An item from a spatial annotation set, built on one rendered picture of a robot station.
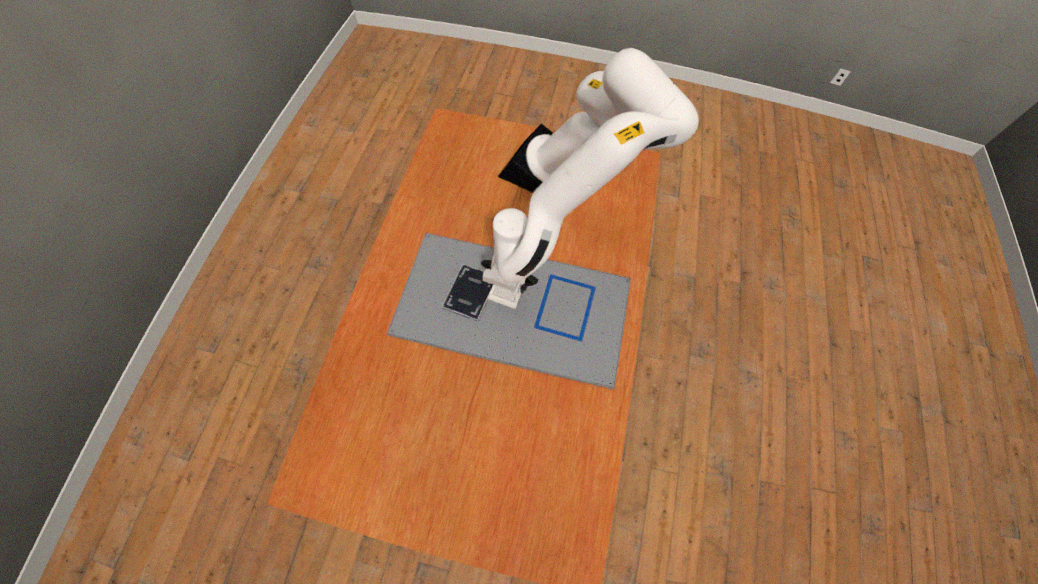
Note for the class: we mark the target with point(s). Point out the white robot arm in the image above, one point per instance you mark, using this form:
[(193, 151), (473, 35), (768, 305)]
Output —
[(568, 180)]

